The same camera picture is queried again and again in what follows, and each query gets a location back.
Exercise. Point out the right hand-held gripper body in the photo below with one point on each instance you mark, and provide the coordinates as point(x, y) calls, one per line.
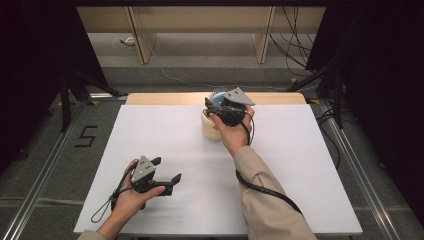
point(233, 111)

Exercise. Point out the white floor socket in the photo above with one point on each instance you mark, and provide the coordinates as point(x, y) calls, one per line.
point(128, 41)

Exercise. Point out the white table cover sheet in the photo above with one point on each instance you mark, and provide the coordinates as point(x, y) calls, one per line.
point(186, 150)

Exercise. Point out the person's right hand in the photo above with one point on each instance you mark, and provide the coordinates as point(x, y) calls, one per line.
point(235, 138)

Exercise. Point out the black metal stand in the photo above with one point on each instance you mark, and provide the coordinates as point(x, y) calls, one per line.
point(65, 100)
point(337, 100)

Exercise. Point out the black curtain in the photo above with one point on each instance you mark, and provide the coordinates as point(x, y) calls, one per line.
point(383, 83)
point(30, 66)

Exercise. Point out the person's left hand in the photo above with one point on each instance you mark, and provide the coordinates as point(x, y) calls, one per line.
point(130, 203)

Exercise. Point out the cream ribbed brush holder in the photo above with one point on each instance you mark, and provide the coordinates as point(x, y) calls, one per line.
point(210, 130)

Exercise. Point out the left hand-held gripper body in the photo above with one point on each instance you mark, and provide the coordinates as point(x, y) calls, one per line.
point(142, 173)

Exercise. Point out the beige wooden desk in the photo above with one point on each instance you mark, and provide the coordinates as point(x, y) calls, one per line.
point(200, 18)

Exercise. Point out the aluminium floor rail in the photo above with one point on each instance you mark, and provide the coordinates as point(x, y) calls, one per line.
point(40, 186)
point(363, 186)

